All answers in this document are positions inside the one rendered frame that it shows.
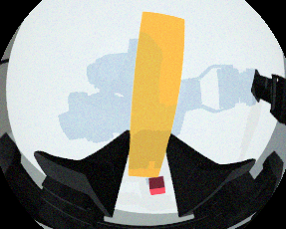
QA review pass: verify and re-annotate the yellow bar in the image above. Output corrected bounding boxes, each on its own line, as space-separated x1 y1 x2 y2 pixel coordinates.
128 11 185 178

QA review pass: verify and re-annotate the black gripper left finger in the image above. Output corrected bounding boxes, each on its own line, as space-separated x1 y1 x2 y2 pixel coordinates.
34 130 131 218

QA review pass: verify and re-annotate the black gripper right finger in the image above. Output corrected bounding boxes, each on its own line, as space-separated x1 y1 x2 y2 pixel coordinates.
166 134 256 218

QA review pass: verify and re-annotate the small red cube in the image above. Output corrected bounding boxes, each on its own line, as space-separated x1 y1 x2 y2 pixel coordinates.
148 177 165 195

